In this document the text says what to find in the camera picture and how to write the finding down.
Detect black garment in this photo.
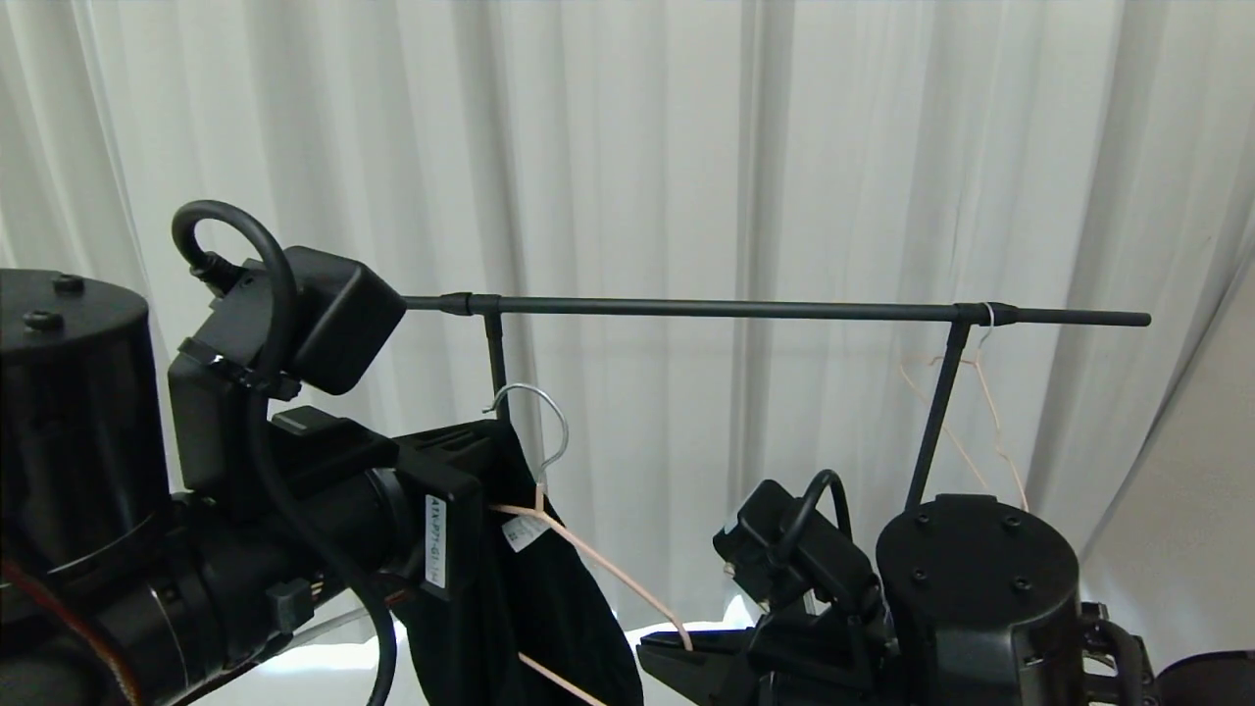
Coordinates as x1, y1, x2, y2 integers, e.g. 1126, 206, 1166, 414
392, 420, 646, 706

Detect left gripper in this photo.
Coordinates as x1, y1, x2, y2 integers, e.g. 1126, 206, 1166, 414
292, 422, 487, 601

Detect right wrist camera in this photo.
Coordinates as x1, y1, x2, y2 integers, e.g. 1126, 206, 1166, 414
713, 479, 880, 616

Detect pink clothes hanger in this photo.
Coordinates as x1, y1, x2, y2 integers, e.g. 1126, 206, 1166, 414
483, 382, 694, 706
897, 304, 1031, 513

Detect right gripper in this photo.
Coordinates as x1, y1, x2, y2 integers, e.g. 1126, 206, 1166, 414
748, 610, 899, 706

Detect black clothes rack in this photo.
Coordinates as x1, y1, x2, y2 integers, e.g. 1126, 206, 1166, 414
402, 291, 1152, 513

